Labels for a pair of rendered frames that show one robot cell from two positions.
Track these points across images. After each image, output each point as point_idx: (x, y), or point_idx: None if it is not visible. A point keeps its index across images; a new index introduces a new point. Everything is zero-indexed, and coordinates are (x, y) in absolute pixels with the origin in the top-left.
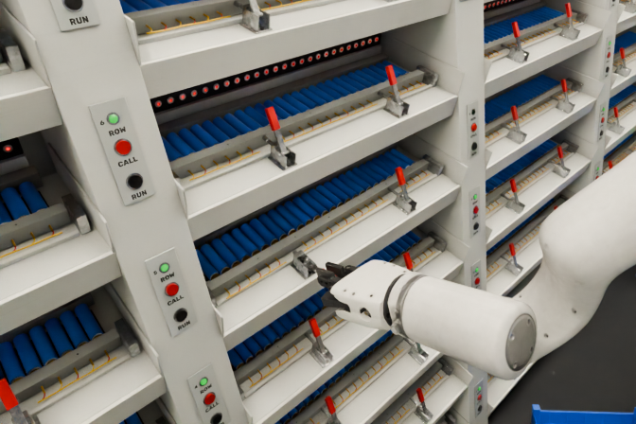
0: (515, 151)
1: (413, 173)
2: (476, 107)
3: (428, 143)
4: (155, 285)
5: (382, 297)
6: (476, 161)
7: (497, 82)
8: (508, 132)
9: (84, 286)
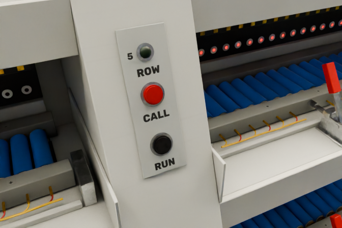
0: (325, 163)
1: (12, 194)
2: (158, 41)
3: (84, 125)
4: None
5: None
6: (180, 182)
7: None
8: (321, 119)
9: None
